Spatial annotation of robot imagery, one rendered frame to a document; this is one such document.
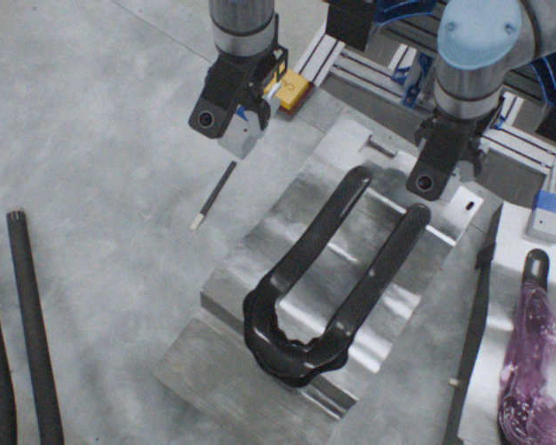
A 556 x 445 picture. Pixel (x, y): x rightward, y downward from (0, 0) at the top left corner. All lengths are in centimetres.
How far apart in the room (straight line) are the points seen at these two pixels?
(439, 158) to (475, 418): 37
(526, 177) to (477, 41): 125
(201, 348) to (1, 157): 49
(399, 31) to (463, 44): 73
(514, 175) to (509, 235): 82
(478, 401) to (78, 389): 58
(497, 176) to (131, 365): 118
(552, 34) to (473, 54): 9
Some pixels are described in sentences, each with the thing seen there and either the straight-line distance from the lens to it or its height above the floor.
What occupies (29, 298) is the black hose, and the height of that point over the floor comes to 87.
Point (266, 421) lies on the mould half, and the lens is 94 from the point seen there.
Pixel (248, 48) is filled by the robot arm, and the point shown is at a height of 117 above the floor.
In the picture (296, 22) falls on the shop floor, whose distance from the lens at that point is 228.
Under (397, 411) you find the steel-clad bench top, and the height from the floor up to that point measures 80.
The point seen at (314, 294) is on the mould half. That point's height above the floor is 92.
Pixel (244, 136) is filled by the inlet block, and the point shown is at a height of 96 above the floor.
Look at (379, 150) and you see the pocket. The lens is 107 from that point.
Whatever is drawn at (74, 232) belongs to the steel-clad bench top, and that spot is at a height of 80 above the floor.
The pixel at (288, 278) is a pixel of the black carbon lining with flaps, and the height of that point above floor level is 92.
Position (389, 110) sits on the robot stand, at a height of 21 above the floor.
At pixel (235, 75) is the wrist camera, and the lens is 82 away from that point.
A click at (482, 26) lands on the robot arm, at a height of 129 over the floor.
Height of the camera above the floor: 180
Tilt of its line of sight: 69 degrees down
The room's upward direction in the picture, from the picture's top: 3 degrees clockwise
